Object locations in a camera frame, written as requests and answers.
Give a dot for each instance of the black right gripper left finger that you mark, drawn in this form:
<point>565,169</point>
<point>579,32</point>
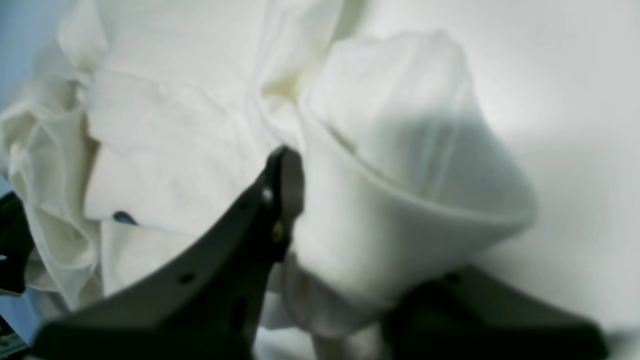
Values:
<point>206,303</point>

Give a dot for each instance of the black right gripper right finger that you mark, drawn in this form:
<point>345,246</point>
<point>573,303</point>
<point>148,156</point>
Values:
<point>469,315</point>

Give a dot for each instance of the white printed T-shirt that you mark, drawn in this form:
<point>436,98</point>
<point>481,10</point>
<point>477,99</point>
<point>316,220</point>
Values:
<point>145,119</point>

